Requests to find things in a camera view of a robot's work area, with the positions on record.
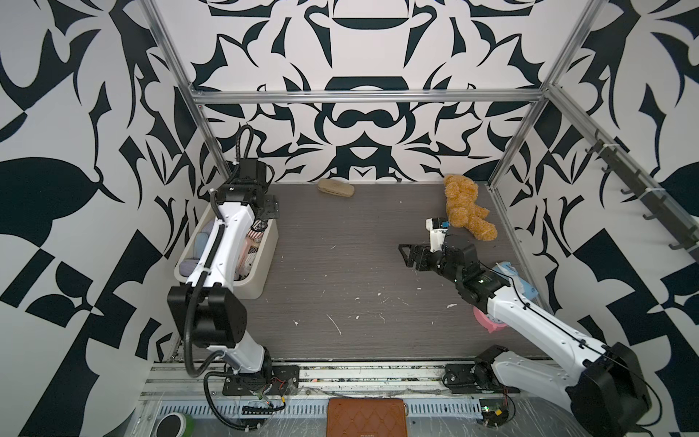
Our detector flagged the cream plastic storage box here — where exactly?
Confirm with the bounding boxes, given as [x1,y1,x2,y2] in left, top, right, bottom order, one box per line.
[174,202,279,300]

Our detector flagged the green tape roll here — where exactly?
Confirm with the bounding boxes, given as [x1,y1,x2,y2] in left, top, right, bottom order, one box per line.
[154,413,195,437]

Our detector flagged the pink case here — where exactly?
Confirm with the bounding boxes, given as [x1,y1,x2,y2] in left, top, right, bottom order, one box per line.
[236,244,251,277]

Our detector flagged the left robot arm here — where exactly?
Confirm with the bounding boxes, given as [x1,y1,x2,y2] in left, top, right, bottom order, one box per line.
[167,158,280,388]

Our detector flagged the light blue case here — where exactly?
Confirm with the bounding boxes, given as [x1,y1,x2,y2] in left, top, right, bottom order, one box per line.
[192,232,209,260]

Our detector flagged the blue tissue pack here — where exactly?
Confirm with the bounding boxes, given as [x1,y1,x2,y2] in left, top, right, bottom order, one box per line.
[493,261,539,300]

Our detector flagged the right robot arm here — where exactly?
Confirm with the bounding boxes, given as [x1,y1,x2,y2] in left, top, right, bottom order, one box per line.
[398,232,653,436]

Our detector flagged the grey wall hook rail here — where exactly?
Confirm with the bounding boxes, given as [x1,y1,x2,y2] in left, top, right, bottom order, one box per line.
[586,129,698,263]

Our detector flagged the newspaper print case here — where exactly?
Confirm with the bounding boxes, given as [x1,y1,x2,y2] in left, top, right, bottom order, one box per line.
[247,220,269,245]

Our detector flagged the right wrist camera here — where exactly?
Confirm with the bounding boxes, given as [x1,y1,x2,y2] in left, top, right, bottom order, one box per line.
[426,218,450,252]

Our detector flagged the pink alarm clock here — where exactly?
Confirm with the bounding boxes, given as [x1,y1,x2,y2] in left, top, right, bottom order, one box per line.
[473,307,508,333]

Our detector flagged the purple case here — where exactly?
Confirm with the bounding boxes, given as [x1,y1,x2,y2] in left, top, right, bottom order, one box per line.
[178,259,198,282]

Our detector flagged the tan teddy bear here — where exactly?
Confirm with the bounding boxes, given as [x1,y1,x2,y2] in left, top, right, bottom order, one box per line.
[444,175,498,241]

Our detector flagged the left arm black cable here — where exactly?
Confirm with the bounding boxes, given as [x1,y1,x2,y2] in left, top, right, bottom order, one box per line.
[182,124,285,431]

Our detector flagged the brown quilted wallet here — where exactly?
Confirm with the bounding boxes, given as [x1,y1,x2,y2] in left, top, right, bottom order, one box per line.
[326,398,408,437]

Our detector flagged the tan fabric case at back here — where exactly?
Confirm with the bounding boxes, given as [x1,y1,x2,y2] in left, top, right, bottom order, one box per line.
[317,178,355,198]

